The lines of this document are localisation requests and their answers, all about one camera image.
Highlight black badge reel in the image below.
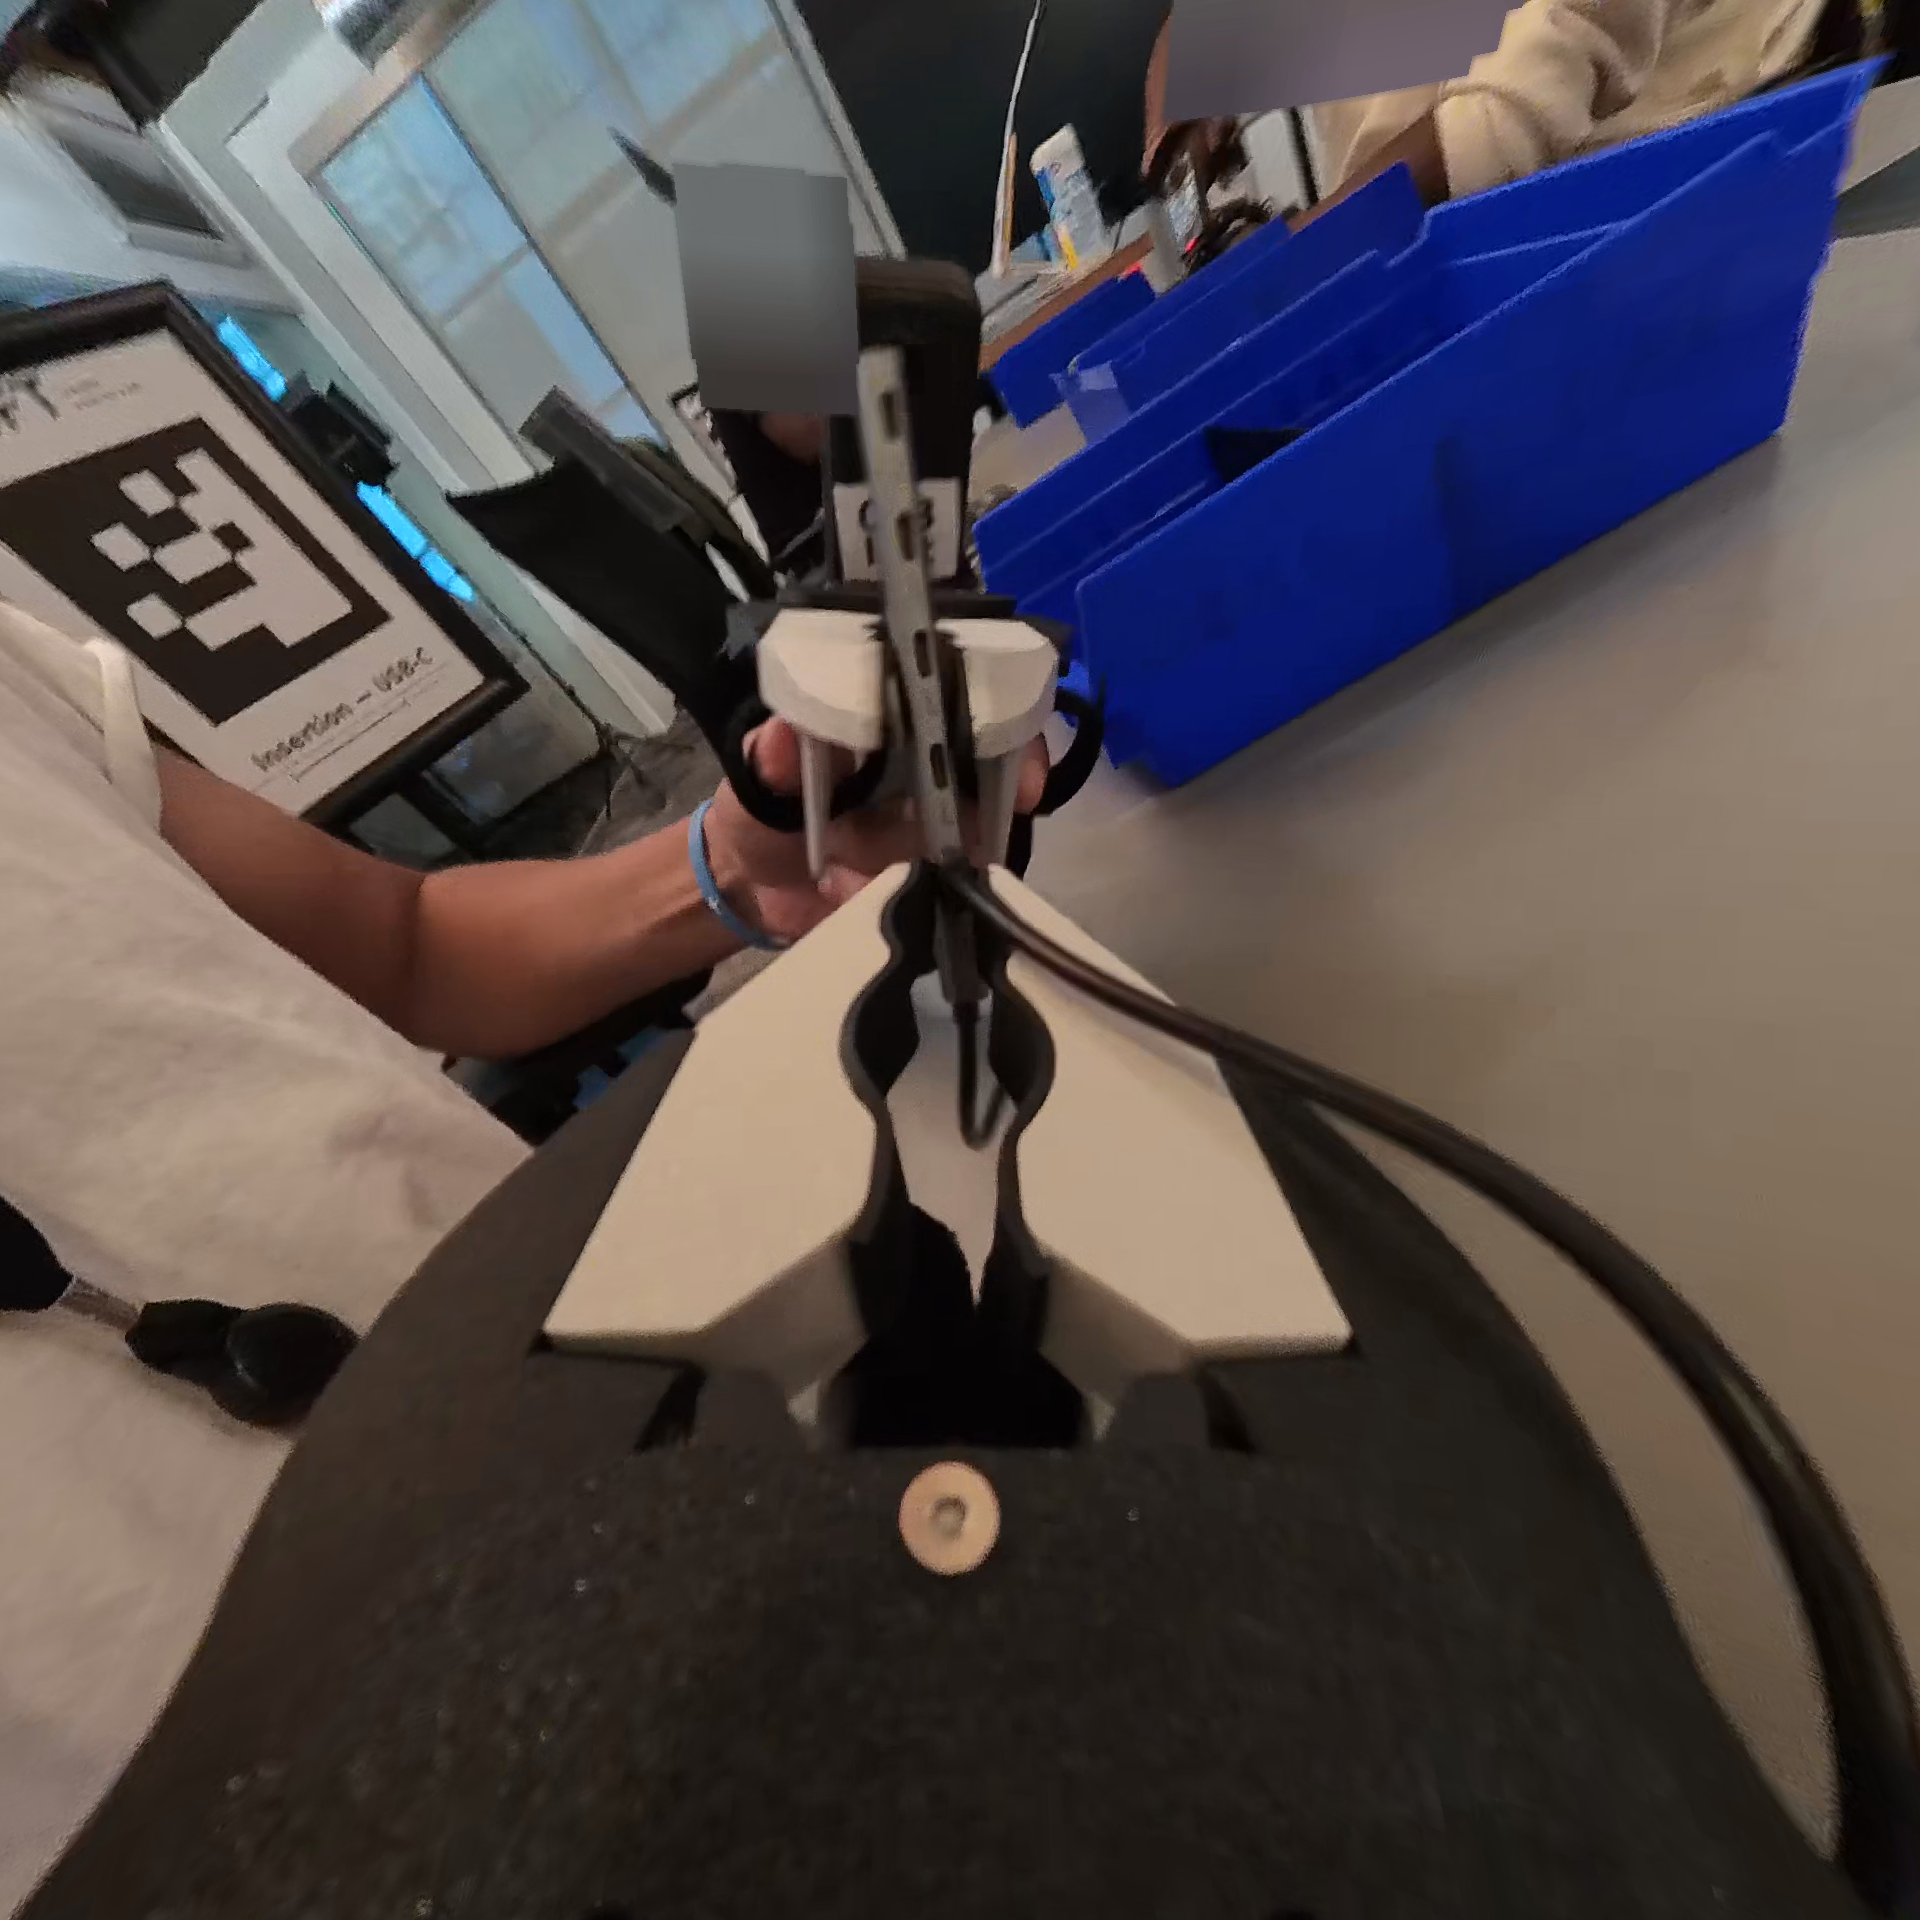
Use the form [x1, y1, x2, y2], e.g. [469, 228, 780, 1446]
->
[0, 1200, 361, 1430]

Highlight white wipes container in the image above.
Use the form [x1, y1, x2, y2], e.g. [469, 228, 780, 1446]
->
[1033, 123, 1109, 276]

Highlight black usb hub cable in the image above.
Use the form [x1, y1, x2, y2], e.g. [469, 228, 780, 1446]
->
[930, 861, 1920, 1909]

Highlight framed marker sign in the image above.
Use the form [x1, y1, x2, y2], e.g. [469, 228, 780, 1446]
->
[0, 282, 530, 829]

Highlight grey usb hub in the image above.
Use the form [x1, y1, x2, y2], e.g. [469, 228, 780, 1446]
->
[858, 342, 981, 882]

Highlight large blue storage bin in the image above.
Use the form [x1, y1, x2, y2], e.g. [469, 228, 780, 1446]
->
[973, 56, 1897, 792]

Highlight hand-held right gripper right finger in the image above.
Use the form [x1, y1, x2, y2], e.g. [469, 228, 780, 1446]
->
[975, 884, 1356, 1433]

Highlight person's left forearm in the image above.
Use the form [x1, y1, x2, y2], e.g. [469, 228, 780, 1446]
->
[151, 742, 726, 1059]

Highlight person's left hand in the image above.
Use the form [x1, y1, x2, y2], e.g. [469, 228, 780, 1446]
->
[705, 716, 1056, 950]

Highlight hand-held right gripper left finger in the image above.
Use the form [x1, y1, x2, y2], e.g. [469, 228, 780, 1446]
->
[540, 860, 981, 1446]

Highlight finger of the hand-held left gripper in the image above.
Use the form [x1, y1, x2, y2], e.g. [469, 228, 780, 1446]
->
[938, 617, 1062, 872]
[754, 612, 906, 882]

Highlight person's white shirt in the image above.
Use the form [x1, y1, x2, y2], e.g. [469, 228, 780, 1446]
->
[0, 600, 530, 1870]

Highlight black office chair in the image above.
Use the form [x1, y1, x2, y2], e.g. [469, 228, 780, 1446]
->
[447, 386, 782, 752]

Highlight glass partition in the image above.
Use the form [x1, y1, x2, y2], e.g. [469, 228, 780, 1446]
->
[151, 0, 903, 467]

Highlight blue wristband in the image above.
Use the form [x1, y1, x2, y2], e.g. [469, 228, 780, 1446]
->
[685, 793, 792, 955]

